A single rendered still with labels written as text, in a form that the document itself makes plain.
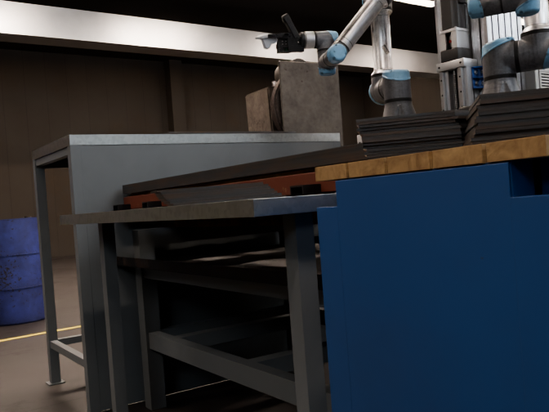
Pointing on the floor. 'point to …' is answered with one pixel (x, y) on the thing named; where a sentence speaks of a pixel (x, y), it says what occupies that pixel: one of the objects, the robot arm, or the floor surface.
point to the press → (297, 101)
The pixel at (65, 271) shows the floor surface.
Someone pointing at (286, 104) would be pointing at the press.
